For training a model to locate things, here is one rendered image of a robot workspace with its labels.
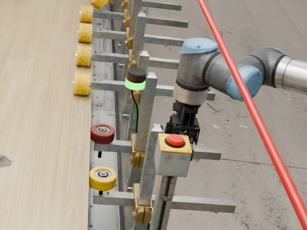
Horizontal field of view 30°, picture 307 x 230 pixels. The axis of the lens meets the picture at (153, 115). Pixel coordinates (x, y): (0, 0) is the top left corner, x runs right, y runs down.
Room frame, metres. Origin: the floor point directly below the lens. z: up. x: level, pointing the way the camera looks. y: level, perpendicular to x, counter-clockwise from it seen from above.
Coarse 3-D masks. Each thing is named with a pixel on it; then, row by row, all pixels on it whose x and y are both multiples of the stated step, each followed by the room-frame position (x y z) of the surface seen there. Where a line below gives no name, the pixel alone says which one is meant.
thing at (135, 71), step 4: (132, 68) 1.59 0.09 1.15; (136, 68) 1.59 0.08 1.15; (128, 72) 1.56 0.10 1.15; (132, 72) 1.56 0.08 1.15; (136, 72) 1.56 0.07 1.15; (140, 72) 1.57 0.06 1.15; (144, 72) 1.58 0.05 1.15; (128, 80) 1.55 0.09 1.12; (132, 92) 1.57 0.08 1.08; (132, 96) 1.57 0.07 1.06; (136, 104) 1.57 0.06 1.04; (136, 124) 1.57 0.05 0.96; (136, 128) 1.57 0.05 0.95; (136, 132) 1.57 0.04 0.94
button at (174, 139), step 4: (168, 136) 1.08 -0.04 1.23; (172, 136) 1.08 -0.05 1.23; (176, 136) 1.08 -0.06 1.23; (180, 136) 1.08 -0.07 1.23; (168, 140) 1.06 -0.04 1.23; (172, 140) 1.06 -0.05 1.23; (176, 140) 1.07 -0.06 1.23; (180, 140) 1.07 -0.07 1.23; (184, 140) 1.08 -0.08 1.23; (172, 144) 1.06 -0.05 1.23; (176, 144) 1.06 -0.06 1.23; (180, 144) 1.06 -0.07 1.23
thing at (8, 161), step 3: (0, 153) 1.36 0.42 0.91; (0, 156) 1.35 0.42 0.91; (3, 156) 1.35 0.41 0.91; (0, 159) 1.32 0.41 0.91; (3, 159) 1.32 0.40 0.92; (6, 159) 1.33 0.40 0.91; (9, 159) 1.34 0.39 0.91; (0, 162) 1.31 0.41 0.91; (3, 162) 1.32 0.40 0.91; (6, 162) 1.32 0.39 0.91; (9, 162) 1.33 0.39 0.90; (0, 165) 1.31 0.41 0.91; (3, 165) 1.31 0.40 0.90; (6, 165) 1.32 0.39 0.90; (9, 165) 1.32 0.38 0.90
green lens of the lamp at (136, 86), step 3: (126, 78) 1.56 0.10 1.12; (126, 81) 1.56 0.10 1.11; (144, 81) 1.57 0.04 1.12; (126, 84) 1.55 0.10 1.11; (129, 84) 1.54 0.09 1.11; (132, 84) 1.54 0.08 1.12; (135, 84) 1.54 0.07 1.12; (138, 84) 1.54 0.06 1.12; (141, 84) 1.55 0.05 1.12; (144, 84) 1.57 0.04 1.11; (129, 87) 1.54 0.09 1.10; (132, 87) 1.54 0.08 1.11; (135, 87) 1.54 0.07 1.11; (138, 87) 1.54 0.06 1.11; (141, 87) 1.55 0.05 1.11
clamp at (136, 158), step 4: (132, 136) 1.64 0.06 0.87; (132, 140) 1.62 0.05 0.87; (132, 144) 1.59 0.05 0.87; (132, 148) 1.57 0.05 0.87; (132, 152) 1.55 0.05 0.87; (136, 152) 1.55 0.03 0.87; (140, 152) 1.55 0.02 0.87; (144, 152) 1.56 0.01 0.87; (132, 156) 1.55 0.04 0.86; (136, 156) 1.53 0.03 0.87; (140, 156) 1.54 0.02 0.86; (132, 160) 1.53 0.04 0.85; (136, 160) 1.53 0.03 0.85; (140, 160) 1.53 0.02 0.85; (132, 164) 1.53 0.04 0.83; (136, 164) 1.53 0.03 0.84; (140, 164) 1.53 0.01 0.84
